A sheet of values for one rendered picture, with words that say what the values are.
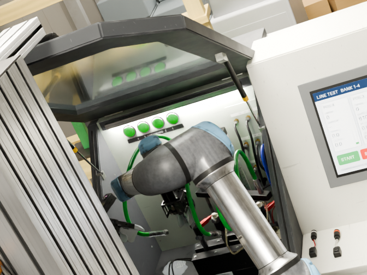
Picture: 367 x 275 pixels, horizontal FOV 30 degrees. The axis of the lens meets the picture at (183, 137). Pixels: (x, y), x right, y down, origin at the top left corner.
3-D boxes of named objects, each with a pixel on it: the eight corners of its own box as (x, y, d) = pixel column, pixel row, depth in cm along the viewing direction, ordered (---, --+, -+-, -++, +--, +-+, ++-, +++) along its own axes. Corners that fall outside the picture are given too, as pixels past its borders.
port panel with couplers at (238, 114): (253, 183, 253) (223, 112, 241) (254, 178, 256) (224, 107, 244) (286, 174, 249) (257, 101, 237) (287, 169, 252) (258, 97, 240)
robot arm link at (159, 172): (152, 207, 163) (123, 209, 210) (190, 183, 166) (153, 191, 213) (128, 165, 163) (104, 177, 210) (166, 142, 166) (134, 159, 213)
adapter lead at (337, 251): (341, 256, 207) (339, 251, 206) (334, 258, 208) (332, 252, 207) (341, 232, 218) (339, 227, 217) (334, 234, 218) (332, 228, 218)
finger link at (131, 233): (142, 244, 224) (116, 240, 220) (144, 226, 225) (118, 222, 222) (146, 244, 221) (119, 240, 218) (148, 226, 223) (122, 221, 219)
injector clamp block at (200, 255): (207, 293, 244) (190, 259, 238) (211, 275, 252) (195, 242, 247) (299, 274, 232) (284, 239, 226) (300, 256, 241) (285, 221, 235)
